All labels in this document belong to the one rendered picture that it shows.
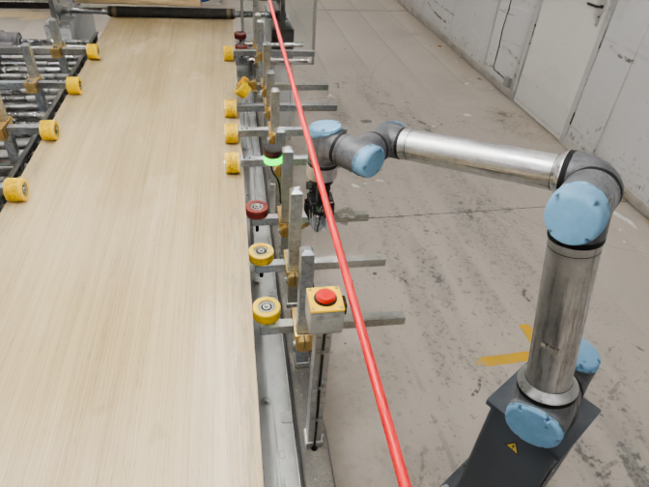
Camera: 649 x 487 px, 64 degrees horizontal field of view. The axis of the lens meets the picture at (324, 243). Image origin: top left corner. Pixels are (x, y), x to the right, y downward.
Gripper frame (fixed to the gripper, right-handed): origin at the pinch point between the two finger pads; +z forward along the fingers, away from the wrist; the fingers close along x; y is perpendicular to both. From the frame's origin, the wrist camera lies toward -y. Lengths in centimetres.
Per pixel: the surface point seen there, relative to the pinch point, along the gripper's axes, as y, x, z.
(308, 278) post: 34.0, -7.7, -9.0
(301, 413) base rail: 50, -10, 26
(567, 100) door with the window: -246, 251, 63
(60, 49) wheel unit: -168, -114, 0
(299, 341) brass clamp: 36.4, -9.5, 12.4
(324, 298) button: 59, -9, -27
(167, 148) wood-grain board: -67, -52, 6
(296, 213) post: 9.0, -7.9, -12.2
